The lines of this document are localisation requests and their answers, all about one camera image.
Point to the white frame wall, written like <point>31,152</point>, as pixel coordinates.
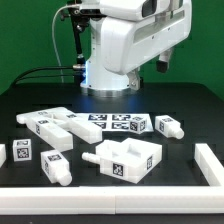
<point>124,200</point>

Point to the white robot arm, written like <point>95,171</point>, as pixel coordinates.
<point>126,34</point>

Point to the printed marker sheet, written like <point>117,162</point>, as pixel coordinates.
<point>116,121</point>

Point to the white chair seat part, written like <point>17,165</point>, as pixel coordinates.
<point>129,160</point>

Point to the white block left edge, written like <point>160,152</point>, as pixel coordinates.
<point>2,154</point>

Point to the small white tagged cube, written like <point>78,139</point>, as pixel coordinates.
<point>22,150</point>

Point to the white tagged cube on sheet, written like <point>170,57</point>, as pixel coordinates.
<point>137,124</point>

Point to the white chair back part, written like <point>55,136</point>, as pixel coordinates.
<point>68,120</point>

